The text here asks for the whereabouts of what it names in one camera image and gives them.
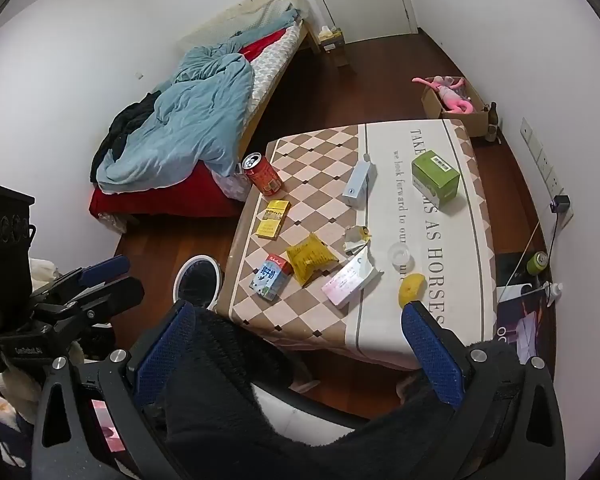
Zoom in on long blue white box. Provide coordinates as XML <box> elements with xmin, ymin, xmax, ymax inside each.
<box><xmin>342</xmin><ymin>154</ymin><xmax>377</xmax><ymax>208</ymax></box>

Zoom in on red drink can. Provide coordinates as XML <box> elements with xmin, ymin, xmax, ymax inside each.
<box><xmin>242</xmin><ymin>152</ymin><xmax>282</xmax><ymax>197</ymax></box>

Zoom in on white cable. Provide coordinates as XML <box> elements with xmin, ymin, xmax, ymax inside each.
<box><xmin>500</xmin><ymin>220</ymin><xmax>543</xmax><ymax>286</ymax></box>

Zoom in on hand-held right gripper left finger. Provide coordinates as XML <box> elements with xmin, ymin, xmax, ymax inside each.
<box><xmin>32</xmin><ymin>299</ymin><xmax>197</xmax><ymax>480</ymax></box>

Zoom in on crumpled silver wrapper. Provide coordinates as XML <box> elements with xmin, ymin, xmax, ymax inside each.
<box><xmin>342</xmin><ymin>225</ymin><xmax>373</xmax><ymax>256</ymax></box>

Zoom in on black cable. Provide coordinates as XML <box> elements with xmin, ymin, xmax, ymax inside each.
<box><xmin>547</xmin><ymin>210</ymin><xmax>563</xmax><ymax>261</ymax></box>

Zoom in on light blue blanket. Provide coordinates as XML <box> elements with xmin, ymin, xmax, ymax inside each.
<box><xmin>96</xmin><ymin>2</ymin><xmax>301</xmax><ymax>193</ymax></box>

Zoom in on table with checkered tablecloth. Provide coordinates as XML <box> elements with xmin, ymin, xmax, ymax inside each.
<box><xmin>215</xmin><ymin>119</ymin><xmax>498</xmax><ymax>372</ymax></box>

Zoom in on yellow snack packet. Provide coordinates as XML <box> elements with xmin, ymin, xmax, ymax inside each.
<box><xmin>285</xmin><ymin>232</ymin><xmax>339</xmax><ymax>288</ymax></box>

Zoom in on dark printed poster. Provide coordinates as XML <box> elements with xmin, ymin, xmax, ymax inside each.
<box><xmin>495</xmin><ymin>295</ymin><xmax>556</xmax><ymax>366</ymax></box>

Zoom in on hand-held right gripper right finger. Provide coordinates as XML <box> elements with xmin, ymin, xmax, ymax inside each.
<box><xmin>401</xmin><ymin>301</ymin><xmax>567</xmax><ymax>480</ymax></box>

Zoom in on black clothes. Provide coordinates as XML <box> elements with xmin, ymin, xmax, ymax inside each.
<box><xmin>90</xmin><ymin>91</ymin><xmax>163</xmax><ymax>183</ymax></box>

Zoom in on wooden bed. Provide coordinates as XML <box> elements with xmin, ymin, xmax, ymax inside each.
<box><xmin>87</xmin><ymin>0</ymin><xmax>321</xmax><ymax>233</ymax></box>

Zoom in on white wall socket strip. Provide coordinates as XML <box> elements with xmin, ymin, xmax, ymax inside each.
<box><xmin>519</xmin><ymin>116</ymin><xmax>576</xmax><ymax>221</ymax></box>

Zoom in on small wooden stool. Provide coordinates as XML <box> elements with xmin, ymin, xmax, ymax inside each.
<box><xmin>320</xmin><ymin>37</ymin><xmax>351</xmax><ymax>68</ymax></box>

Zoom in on cream fleece garment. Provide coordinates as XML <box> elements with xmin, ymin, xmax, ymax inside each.
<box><xmin>0</xmin><ymin>257</ymin><xmax>61</xmax><ymax>426</ymax></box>

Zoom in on white patterned mattress cover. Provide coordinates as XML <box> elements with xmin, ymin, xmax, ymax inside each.
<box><xmin>250</xmin><ymin>22</ymin><xmax>303</xmax><ymax>121</ymax></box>

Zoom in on red bed sheet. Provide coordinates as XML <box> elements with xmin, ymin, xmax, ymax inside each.
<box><xmin>89</xmin><ymin>27</ymin><xmax>287</xmax><ymax>221</ymax></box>

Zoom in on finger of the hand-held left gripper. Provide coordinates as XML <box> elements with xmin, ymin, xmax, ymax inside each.
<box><xmin>30</xmin><ymin>255</ymin><xmax>131</xmax><ymax>306</ymax></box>
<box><xmin>35</xmin><ymin>277</ymin><xmax>146</xmax><ymax>326</ymax></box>

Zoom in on yellow cigarette box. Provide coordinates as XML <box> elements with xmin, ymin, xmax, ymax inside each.
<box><xmin>255</xmin><ymin>199</ymin><xmax>291</xmax><ymax>240</ymax></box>

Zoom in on person's black fleece pants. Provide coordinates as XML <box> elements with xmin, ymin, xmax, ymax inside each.
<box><xmin>155</xmin><ymin>305</ymin><xmax>526</xmax><ymax>480</ymax></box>

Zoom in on blue red milk carton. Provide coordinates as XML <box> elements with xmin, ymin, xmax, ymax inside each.
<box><xmin>249</xmin><ymin>253</ymin><xmax>294</xmax><ymax>303</ymax></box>

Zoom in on brown cardboard box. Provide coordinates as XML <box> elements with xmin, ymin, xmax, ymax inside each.
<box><xmin>421</xmin><ymin>76</ymin><xmax>492</xmax><ymax>138</ymax></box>

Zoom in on dark glass bottle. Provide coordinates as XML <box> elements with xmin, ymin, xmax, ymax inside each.
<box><xmin>486</xmin><ymin>101</ymin><xmax>501</xmax><ymax>143</ymax></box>

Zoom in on small white bottle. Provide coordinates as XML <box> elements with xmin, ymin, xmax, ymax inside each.
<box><xmin>530</xmin><ymin>281</ymin><xmax>565</xmax><ymax>306</ymax></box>

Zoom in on clear plastic cup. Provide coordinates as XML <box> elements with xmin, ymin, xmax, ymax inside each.
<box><xmin>386</xmin><ymin>241</ymin><xmax>414</xmax><ymax>270</ymax></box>

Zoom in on green cardboard box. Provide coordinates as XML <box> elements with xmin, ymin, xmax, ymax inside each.
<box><xmin>411</xmin><ymin>149</ymin><xmax>461</xmax><ymax>207</ymax></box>

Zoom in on pink white flat box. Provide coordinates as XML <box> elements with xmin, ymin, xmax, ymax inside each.
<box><xmin>321</xmin><ymin>252</ymin><xmax>384</xmax><ymax>309</ymax></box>

